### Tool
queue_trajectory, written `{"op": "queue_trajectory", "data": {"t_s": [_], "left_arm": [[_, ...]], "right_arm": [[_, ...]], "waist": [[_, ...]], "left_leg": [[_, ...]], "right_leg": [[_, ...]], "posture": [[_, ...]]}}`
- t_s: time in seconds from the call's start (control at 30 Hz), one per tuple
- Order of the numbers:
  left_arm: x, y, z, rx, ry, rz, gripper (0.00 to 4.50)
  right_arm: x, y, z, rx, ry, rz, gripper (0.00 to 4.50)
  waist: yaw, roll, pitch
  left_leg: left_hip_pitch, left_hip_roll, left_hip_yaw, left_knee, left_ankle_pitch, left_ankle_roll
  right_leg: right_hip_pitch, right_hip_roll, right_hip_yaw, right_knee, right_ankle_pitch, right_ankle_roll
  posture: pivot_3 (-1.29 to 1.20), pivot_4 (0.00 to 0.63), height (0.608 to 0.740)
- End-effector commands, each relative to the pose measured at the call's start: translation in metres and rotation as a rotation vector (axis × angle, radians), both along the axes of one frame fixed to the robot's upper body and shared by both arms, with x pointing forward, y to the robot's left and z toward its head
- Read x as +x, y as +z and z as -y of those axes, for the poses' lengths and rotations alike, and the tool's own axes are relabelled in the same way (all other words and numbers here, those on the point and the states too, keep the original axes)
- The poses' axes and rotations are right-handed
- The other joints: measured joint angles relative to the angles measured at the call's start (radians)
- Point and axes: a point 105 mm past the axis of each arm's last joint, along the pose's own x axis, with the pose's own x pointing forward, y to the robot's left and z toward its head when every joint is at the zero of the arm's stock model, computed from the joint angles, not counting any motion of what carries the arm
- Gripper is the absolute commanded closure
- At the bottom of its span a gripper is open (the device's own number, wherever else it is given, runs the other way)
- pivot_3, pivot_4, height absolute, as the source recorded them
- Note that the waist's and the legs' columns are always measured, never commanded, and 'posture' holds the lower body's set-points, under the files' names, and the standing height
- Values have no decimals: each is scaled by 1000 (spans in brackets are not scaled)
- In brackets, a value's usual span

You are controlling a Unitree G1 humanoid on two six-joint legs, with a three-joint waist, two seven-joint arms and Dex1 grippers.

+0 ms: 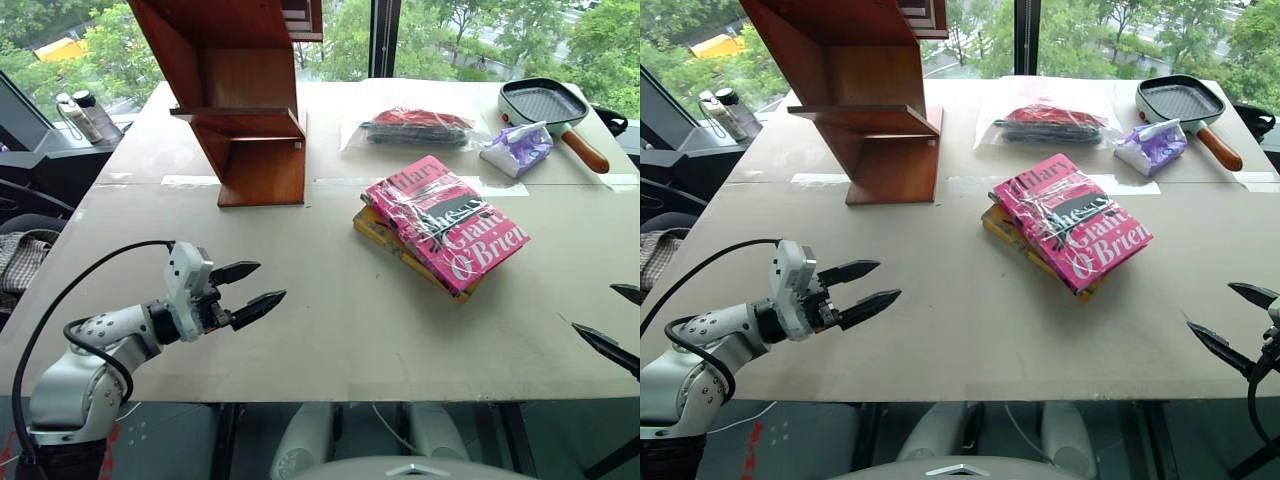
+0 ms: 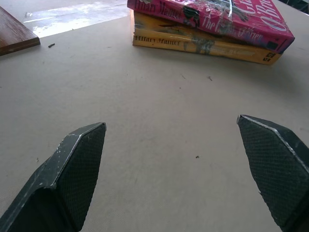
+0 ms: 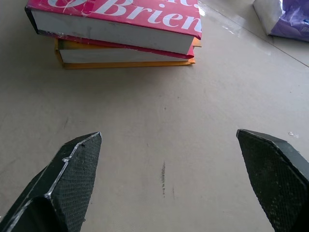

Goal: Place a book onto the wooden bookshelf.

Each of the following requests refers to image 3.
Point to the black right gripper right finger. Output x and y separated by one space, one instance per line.
277 178

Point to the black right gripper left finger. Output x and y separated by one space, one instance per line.
70 183

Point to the orange hardcover book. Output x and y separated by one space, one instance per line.
101 56

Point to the purple and white package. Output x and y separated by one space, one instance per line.
287 19

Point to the pink hardcover book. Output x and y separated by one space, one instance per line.
116 21

